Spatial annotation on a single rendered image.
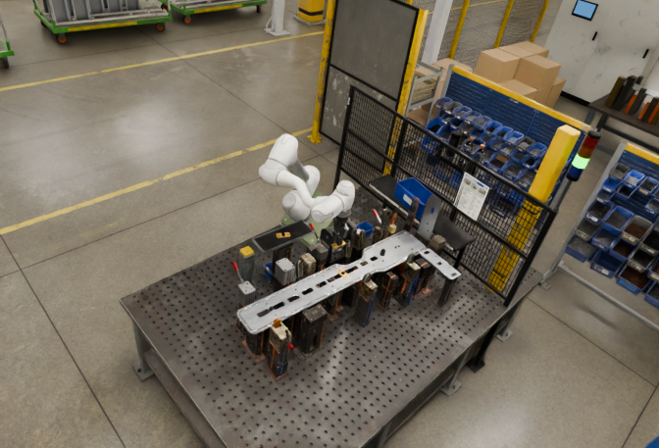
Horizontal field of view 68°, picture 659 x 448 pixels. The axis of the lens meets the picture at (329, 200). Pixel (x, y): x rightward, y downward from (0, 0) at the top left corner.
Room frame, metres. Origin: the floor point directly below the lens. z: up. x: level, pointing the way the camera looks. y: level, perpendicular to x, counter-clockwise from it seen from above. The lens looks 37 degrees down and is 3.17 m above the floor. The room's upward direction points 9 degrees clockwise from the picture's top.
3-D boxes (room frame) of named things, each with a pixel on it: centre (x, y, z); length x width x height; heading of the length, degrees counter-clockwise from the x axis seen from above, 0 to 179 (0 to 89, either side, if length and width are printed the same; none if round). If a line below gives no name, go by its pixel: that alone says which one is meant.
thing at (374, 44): (5.08, -0.15, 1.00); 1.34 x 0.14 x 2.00; 49
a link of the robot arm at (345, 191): (2.15, -0.07, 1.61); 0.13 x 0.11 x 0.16; 147
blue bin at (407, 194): (2.99, -0.63, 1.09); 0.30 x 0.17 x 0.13; 38
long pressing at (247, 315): (2.16, -0.15, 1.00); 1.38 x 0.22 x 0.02; 134
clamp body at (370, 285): (2.09, -0.32, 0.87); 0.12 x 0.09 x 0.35; 44
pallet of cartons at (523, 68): (6.89, -2.41, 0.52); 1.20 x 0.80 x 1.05; 136
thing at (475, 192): (2.81, -0.96, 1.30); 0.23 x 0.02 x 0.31; 44
